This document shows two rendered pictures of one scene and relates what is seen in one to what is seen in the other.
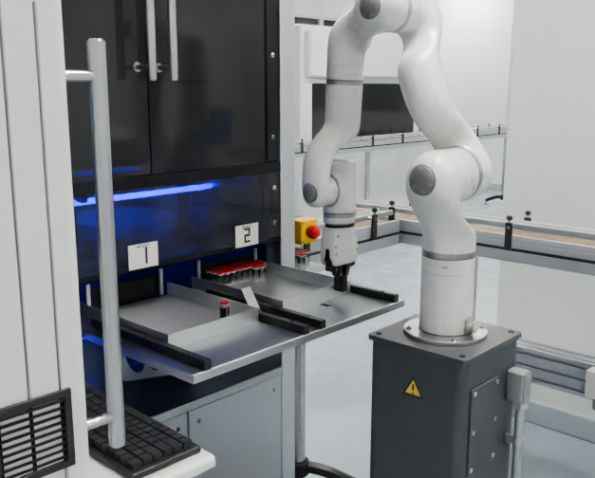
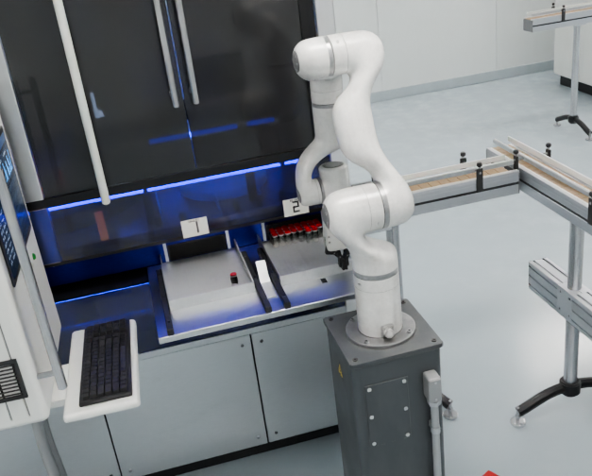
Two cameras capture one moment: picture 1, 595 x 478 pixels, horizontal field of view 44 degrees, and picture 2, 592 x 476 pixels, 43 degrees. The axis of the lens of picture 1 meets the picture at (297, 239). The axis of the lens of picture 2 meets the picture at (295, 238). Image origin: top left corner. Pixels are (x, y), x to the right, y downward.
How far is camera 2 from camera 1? 1.33 m
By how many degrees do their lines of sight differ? 36
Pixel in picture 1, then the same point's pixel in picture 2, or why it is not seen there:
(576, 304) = not seen: outside the picture
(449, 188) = (340, 228)
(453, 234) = (361, 260)
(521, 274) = not seen: outside the picture
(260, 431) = (326, 352)
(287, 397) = not seen: hidden behind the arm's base
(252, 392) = (314, 323)
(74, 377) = (18, 353)
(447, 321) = (365, 325)
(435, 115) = (351, 156)
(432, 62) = (349, 109)
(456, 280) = (369, 295)
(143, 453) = (93, 391)
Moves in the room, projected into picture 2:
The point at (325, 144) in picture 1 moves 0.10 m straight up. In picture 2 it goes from (305, 158) to (301, 124)
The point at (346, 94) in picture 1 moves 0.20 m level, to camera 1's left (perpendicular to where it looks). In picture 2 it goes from (321, 116) to (262, 112)
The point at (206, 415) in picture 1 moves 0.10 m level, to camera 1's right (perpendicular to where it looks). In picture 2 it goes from (268, 338) to (292, 344)
